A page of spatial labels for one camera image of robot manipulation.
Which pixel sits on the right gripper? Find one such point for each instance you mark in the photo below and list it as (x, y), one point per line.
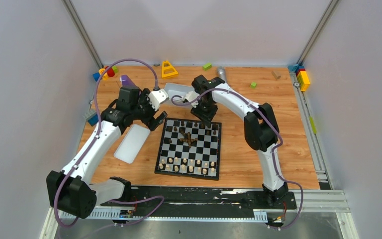
(206, 117)

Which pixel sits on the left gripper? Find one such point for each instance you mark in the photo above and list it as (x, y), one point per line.
(152, 115)

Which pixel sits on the black white chessboard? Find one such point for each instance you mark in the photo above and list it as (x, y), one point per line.
(189, 148)

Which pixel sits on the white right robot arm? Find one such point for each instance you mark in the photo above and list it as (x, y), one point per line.
(260, 127)

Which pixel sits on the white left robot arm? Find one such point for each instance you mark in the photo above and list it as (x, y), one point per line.
(70, 190)

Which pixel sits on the white rectangular box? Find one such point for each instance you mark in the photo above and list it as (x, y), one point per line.
(176, 89)

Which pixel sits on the white box lid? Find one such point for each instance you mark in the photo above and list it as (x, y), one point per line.
(132, 144)

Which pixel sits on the silver microphone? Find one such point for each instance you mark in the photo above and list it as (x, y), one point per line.
(221, 73)

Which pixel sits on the yellow triangular toy block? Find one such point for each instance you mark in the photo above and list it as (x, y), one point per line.
(168, 70)

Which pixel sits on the purple metronome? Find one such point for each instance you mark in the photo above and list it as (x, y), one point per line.
(126, 82)

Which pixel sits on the blue block left edge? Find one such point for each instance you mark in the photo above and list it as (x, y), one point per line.
(92, 119)

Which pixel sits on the green block in corner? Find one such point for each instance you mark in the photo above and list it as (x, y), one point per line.
(115, 69)

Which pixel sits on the red cylinder block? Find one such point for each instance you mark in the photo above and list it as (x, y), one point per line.
(111, 72)

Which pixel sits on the yellow cylinder block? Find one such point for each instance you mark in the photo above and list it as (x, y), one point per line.
(103, 74)

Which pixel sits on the blue toy block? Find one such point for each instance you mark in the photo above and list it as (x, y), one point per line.
(96, 76)

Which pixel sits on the brown wooden block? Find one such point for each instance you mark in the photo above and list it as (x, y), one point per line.
(276, 74)

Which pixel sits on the stacked coloured blocks right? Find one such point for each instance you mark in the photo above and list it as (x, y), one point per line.
(301, 75)

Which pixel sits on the green block near wall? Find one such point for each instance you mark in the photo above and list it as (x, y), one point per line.
(207, 66)

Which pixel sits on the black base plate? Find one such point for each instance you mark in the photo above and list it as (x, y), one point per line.
(198, 202)

